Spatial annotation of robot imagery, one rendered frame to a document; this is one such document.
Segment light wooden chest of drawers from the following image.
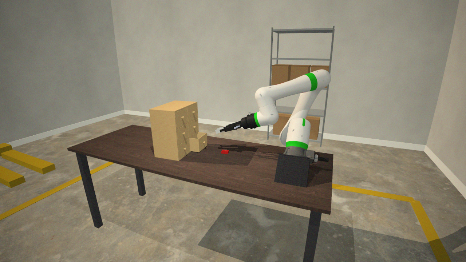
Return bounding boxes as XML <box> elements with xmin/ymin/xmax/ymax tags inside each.
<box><xmin>149</xmin><ymin>100</ymin><xmax>198</xmax><ymax>161</ymax></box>

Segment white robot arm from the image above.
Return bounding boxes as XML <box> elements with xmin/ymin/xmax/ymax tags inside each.
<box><xmin>246</xmin><ymin>70</ymin><xmax>331</xmax><ymax>164</ymax></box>

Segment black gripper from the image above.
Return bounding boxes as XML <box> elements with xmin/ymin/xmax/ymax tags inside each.
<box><xmin>215</xmin><ymin>117</ymin><xmax>249</xmax><ymax>134</ymax></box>

